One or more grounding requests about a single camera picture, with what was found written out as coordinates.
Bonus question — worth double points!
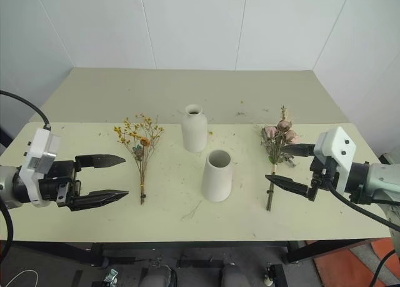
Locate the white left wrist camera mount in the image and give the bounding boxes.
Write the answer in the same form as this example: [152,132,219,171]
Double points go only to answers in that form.
[18,127,61,208]

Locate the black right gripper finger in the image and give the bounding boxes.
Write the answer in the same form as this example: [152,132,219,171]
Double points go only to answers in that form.
[281,143,316,158]
[264,174,312,198]

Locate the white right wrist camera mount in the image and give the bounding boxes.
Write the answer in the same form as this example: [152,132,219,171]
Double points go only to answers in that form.
[312,126,357,196]

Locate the thin white cord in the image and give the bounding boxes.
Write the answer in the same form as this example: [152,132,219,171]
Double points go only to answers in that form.
[0,269,39,287]

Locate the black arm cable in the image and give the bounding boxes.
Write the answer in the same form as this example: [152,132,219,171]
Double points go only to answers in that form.
[0,90,52,131]
[327,188,400,287]

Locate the white narrow-neck bottle vase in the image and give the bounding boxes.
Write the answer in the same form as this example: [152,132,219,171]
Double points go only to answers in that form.
[181,104,208,153]

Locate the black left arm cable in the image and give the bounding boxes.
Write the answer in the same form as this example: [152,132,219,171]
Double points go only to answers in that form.
[0,90,52,131]

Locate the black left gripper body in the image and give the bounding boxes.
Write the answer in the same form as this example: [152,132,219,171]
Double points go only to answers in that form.
[37,160,82,208]

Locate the orange floor mat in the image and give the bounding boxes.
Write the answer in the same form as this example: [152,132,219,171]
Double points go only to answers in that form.
[312,236,400,287]

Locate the white wide-mouth tapered vase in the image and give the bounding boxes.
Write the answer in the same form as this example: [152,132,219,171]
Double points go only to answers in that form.
[201,149,233,203]

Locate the yellow dried flower bunch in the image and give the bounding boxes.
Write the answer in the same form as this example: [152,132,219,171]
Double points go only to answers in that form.
[112,113,165,206]

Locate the pink dried rose bunch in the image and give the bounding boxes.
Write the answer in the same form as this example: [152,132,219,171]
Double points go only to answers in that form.
[256,104,301,211]

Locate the black table frame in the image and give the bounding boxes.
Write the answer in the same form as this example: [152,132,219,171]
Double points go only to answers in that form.
[0,238,391,287]

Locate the small dry twig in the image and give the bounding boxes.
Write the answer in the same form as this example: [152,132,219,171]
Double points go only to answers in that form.
[181,199,203,221]

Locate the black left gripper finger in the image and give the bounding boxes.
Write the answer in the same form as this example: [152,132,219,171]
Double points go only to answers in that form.
[67,189,129,212]
[74,154,126,171]

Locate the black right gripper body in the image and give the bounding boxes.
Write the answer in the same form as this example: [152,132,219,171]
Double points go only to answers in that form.
[307,155,340,202]

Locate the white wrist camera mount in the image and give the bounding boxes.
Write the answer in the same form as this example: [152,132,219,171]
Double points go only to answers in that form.
[312,126,357,196]
[18,127,61,208]

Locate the dark rounded grey knee shape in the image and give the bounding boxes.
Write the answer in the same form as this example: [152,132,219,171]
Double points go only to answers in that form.
[220,264,248,287]
[141,264,178,287]

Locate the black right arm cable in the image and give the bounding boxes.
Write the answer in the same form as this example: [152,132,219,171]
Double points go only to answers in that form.
[327,188,400,287]

